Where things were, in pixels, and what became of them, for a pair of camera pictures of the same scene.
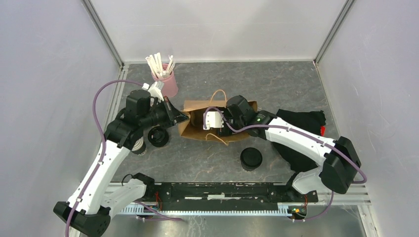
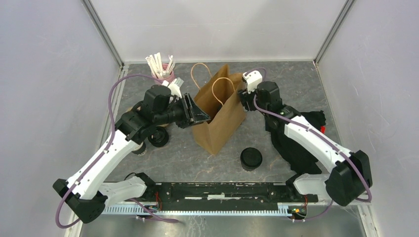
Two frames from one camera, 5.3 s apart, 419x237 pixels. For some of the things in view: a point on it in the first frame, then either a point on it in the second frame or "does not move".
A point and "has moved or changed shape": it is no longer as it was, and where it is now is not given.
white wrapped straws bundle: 155,63 does not move
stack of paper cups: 140,147 does not move
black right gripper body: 230,120 → 245,96
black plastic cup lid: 251,157 does not move
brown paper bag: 191,127 has moved or changed shape
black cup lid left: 158,136 does not move
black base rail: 228,196 does not move
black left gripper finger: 176,115 → 198,115
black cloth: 309,121 does not move
